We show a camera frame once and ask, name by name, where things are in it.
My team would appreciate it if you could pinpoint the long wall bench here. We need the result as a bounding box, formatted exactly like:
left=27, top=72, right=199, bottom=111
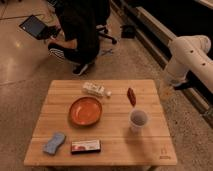
left=110, top=0, right=213, bottom=129

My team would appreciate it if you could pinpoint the orange ceramic bowl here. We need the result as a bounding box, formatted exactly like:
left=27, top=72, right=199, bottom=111
left=68, top=97, right=102, bottom=126

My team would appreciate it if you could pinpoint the red and white box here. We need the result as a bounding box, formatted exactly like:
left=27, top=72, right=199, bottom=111
left=71, top=140, right=101, bottom=154

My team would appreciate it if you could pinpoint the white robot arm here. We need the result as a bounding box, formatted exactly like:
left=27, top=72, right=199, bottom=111
left=159, top=35, right=213, bottom=100

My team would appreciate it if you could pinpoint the crouching person in black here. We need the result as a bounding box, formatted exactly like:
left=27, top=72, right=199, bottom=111
left=48, top=0, right=110, bottom=75

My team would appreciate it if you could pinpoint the wooden table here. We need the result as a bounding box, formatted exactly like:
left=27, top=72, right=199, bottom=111
left=24, top=80, right=177, bottom=167

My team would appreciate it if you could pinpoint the small black box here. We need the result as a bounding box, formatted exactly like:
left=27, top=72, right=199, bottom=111
left=121, top=25, right=136, bottom=38

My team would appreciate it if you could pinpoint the black office chair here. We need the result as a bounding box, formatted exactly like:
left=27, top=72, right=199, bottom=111
left=96, top=26, right=117, bottom=45

